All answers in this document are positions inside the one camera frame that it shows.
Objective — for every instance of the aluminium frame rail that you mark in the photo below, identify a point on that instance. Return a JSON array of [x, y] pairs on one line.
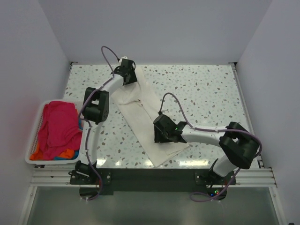
[[208, 94]]

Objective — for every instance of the white t-shirt red print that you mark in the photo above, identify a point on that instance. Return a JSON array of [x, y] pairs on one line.
[[139, 105]]

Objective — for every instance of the pink t-shirt in basket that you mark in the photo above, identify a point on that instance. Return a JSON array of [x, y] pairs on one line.
[[47, 131]]

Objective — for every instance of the white plastic laundry basket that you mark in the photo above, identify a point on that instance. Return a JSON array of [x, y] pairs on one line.
[[33, 137]]

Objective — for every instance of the orange garment in basket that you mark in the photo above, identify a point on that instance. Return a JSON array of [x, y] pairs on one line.
[[68, 154]]

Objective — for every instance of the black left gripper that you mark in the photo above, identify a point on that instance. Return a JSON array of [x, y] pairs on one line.
[[133, 78]]

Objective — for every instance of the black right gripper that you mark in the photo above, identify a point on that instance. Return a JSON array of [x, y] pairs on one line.
[[158, 137]]

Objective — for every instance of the blue garment in basket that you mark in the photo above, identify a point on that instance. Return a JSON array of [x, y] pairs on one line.
[[68, 132]]

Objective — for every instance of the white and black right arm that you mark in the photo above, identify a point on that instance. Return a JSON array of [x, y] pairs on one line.
[[239, 146]]

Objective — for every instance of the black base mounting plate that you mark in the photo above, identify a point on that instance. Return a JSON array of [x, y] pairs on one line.
[[110, 181]]

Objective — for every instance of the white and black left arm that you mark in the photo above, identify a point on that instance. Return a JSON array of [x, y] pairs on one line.
[[95, 111]]

